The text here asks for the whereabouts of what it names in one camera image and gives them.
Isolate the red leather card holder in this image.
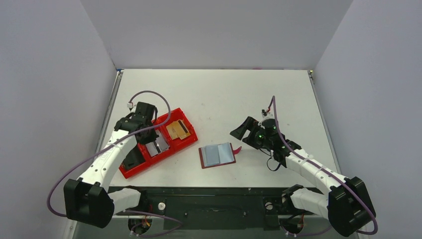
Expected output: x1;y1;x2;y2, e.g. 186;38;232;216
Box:
199;142;242;169

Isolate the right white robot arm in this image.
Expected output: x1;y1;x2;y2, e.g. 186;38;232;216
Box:
230;117;377;237

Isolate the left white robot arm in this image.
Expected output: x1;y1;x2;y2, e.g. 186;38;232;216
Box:
64;102;158;228

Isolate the silver credit card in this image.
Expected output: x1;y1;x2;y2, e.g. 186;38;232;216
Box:
145;130;170;157

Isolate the gold credit card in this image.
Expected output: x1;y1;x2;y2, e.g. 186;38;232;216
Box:
166;119;191;140

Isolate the black credit card in tray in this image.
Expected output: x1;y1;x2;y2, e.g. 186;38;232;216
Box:
122;146;145;171

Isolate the red plastic tray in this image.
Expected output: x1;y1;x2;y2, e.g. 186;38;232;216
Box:
119;108;198;179

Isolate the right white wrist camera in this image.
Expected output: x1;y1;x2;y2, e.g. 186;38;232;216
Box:
261;109;274;120

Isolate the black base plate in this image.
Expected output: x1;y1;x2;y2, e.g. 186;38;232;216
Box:
117;187;310;231

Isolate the aluminium frame rail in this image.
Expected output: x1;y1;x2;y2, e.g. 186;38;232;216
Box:
62;215;145;239

